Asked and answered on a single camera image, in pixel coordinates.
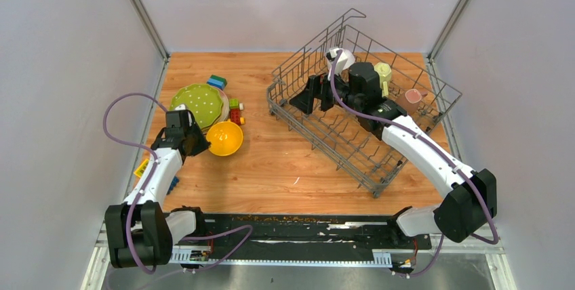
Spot yellow toy brick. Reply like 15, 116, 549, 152
133, 159, 150, 178

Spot blue toy brick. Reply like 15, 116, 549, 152
167, 176, 179, 194

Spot grey wire dish rack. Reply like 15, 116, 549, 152
266, 8, 461, 197

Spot pale yellow mug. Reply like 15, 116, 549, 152
374, 62, 392, 97

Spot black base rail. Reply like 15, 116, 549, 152
170, 213, 432, 268

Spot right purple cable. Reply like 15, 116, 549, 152
328, 49, 500, 246

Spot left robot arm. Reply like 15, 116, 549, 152
104, 108, 210, 268

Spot red green toy bricks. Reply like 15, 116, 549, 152
229, 98, 245, 126

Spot green polka dot plate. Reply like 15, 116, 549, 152
169, 83, 225, 131

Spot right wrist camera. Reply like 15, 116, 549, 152
325, 47, 347, 75

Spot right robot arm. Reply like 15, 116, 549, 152
289, 62, 499, 248

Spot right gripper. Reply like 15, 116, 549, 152
290, 67, 362, 115

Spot white bowl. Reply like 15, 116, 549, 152
325, 47, 355, 75

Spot green blue toy block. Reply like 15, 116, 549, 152
206, 75, 228, 90

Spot yellow bowl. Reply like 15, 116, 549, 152
206, 121, 244, 157

